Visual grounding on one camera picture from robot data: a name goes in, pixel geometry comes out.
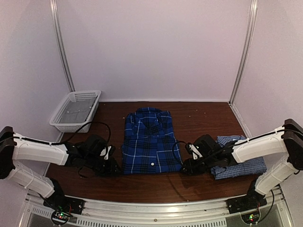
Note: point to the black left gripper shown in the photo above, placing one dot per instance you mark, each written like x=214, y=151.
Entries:
x=111, y=170

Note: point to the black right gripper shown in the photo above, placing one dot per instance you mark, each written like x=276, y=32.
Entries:
x=191, y=169

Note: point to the dark blue plaid shirt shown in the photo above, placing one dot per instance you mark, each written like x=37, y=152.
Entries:
x=150, y=146

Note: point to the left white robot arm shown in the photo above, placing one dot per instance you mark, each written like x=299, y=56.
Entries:
x=16, y=149

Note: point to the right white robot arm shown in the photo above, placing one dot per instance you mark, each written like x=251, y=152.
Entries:
x=286, y=140

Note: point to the grey folded shirt in basket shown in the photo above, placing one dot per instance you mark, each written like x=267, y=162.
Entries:
x=77, y=112

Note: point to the folded blue gingham shirt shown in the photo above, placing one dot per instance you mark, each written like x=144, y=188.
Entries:
x=249, y=167

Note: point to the white plastic mesh basket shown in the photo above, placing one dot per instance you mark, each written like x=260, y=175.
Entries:
x=75, y=97

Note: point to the left circuit board with leds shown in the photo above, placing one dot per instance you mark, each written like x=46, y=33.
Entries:
x=60, y=218

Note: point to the circuit board with leds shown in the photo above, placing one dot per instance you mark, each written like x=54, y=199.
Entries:
x=251, y=217
x=60, y=218

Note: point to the right circuit board with leds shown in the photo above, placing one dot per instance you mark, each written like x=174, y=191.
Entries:
x=251, y=217

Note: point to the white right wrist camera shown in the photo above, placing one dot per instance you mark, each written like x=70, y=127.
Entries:
x=192, y=149

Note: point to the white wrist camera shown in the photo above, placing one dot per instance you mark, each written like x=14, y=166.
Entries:
x=107, y=152
x=192, y=149

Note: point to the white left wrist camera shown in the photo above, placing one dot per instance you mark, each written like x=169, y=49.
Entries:
x=107, y=152

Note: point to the aluminium front rail frame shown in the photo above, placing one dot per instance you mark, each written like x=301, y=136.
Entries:
x=208, y=213

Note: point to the aluminium corner post left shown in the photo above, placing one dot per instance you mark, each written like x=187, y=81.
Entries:
x=60, y=43

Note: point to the aluminium corner post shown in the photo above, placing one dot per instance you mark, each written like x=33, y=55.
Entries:
x=246, y=47
x=60, y=43

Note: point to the aluminium corner post right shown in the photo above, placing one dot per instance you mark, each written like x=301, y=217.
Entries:
x=246, y=47

